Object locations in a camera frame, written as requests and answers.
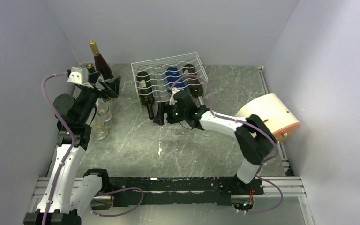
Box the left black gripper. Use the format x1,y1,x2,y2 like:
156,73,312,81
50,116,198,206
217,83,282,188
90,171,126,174
76,72,121,123

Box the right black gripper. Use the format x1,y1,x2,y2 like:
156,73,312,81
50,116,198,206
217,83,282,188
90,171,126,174
153,101,188,126

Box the dark red wine bottle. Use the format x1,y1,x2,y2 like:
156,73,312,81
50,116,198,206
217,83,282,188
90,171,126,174
89,40,114,80

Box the dark green wine bottle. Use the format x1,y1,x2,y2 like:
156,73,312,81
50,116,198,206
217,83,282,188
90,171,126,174
136,71,155,120

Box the clear bottle orange label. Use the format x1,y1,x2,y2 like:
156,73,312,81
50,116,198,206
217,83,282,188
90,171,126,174
86,63,96,74

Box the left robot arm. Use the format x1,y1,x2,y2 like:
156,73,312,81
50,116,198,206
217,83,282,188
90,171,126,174
23,72,121,225

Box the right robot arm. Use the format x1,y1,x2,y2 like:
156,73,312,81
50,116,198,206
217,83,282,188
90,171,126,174
156,92,277,194

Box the blue vodka bottle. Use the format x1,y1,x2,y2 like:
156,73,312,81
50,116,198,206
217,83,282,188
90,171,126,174
165,67,189,91

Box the dark bottle silver cap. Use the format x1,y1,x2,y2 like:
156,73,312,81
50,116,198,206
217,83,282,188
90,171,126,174
182,64,205,106

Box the cream cylindrical container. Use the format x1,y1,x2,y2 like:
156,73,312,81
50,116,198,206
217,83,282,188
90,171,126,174
235,93,300,142

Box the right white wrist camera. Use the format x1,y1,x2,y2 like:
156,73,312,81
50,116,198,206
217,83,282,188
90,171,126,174
168,88,182,105

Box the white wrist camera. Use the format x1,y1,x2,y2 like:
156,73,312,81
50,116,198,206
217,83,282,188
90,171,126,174
168,88,182,105
67,67,89,85

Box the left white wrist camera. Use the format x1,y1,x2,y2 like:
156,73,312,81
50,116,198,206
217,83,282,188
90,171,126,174
67,67,89,85

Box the white wire wine rack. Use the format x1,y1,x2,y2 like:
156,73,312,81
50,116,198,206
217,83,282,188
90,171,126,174
131,52,208,109

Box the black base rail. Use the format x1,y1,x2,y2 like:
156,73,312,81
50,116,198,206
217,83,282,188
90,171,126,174
32,176,307,208

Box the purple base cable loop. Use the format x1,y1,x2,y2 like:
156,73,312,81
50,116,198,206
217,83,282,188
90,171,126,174
89,187,144,218

